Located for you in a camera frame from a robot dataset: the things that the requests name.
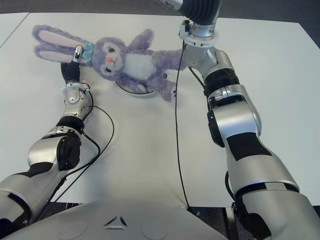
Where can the purple plush bunny doll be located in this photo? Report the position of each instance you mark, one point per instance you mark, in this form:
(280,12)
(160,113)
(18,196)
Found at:
(120,60)

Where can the grey table leg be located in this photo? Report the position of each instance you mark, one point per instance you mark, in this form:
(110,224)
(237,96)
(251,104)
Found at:
(230,222)

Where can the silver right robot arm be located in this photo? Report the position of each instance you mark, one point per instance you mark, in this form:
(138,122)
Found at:
(232,120)

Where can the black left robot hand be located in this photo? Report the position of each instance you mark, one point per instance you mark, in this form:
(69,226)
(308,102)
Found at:
(71,72)

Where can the white plate with black rim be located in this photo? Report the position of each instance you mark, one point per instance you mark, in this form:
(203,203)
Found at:
(136,93)

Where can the grey robot torso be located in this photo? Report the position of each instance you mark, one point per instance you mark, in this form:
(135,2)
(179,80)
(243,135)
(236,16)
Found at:
(125,225)

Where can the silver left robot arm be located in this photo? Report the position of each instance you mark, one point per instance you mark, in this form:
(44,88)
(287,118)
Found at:
(50,150)

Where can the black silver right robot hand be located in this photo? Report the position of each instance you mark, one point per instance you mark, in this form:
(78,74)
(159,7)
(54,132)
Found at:
(200,10)

